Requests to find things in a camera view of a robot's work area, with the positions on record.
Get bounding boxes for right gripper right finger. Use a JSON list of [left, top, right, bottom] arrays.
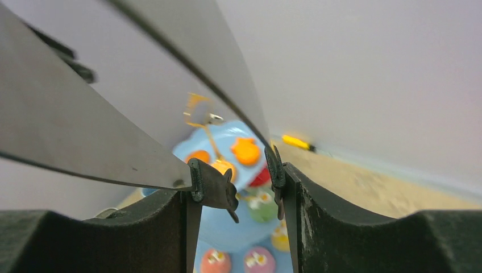
[[283, 163, 481, 272]]

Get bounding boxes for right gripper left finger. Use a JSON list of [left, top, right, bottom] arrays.
[[1, 191, 202, 272]]

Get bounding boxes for yellow small cake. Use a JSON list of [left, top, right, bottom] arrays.
[[271, 220, 290, 253]]

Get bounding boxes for blue three-tier cake stand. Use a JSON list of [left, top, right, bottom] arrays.
[[141, 92, 294, 273]]

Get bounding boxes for green frosted cake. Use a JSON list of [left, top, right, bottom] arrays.
[[246, 189, 278, 223]]

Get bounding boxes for small purple cake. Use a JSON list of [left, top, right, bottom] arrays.
[[243, 246, 276, 273]]

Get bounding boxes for red round cake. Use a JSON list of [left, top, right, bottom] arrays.
[[249, 166, 271, 188]]

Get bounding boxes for orange disc sweet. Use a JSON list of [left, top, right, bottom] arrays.
[[184, 150, 211, 163]]

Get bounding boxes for black serving tongs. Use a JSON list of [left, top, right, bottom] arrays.
[[0, 0, 287, 224]]

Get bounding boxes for pink sprinkled cake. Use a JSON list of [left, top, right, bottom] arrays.
[[200, 249, 232, 273]]

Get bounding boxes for orange round cookie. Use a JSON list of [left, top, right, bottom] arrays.
[[211, 159, 237, 184]]

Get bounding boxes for orange flower cookie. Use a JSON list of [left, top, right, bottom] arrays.
[[230, 138, 261, 166]]

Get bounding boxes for blue ceramic mug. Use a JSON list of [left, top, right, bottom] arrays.
[[140, 188, 157, 197]]

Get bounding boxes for yellow handled screwdriver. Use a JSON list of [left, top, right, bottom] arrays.
[[281, 135, 317, 152]]

